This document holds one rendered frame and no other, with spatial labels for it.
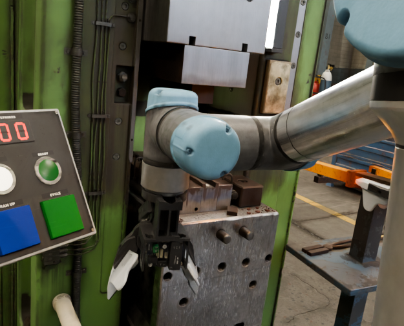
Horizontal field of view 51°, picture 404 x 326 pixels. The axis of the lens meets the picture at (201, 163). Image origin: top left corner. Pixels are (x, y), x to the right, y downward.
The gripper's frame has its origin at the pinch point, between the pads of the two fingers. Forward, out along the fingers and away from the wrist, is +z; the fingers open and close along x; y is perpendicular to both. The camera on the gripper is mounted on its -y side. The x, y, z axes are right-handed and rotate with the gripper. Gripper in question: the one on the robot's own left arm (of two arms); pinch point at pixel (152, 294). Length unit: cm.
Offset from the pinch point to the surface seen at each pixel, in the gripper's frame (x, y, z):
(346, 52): 579, -811, -89
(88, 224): -10.5, -20.3, -4.5
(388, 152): 308, -300, 36
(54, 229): -16.8, -15.0, -5.7
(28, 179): -21.9, -18.5, -14.5
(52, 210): -17.4, -16.9, -8.9
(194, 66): 15, -42, -38
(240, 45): 28, -45, -45
